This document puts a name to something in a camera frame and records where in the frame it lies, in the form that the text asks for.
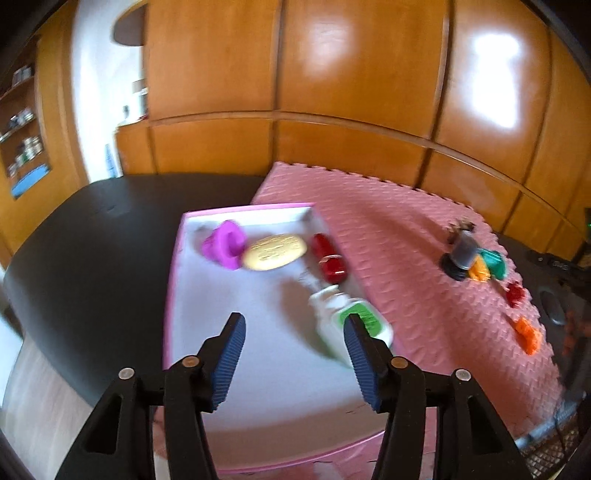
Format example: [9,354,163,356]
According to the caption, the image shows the orange toy block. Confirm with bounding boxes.
[515,317,543,356]

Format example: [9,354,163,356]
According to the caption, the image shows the wooden cabinet with glass door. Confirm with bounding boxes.
[0,37,90,264]

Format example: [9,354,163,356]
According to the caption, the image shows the dark red bottle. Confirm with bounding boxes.
[310,233,349,284]

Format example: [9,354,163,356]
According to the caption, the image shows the pink-rimmed white tray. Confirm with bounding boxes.
[159,202,402,464]

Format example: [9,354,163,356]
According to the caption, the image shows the grey cup with black base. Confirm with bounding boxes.
[440,230,478,281]

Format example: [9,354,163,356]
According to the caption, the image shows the white bottle with green label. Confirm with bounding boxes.
[308,284,394,370]

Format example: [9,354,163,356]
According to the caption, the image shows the purple plastic toy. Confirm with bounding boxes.
[201,220,247,271]

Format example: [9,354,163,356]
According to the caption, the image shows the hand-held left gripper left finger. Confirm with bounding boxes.
[54,311,247,480]

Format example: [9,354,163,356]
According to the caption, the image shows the black mesh basket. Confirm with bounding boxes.
[517,406,583,480]

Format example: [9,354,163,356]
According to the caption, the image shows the yellow plastic toy piece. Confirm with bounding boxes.
[468,256,491,282]

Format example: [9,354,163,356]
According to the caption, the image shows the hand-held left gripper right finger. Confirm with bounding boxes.
[342,313,529,480]

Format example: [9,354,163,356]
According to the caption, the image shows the wooden wardrobe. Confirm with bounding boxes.
[113,0,591,259]

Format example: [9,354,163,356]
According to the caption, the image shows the yellow oval soap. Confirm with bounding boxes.
[243,233,308,271]

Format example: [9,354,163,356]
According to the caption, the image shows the group of small shelf bottles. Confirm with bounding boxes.
[0,65,44,178]

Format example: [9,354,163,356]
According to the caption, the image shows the white container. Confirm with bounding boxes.
[134,80,149,118]

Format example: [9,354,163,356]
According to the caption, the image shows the green plastic toy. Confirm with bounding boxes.
[478,248,509,280]

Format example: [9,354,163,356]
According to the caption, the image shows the wooden corner shelf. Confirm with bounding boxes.
[113,4,148,47]

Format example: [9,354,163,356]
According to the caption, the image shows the pink foam mat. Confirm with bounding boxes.
[249,161,566,480]

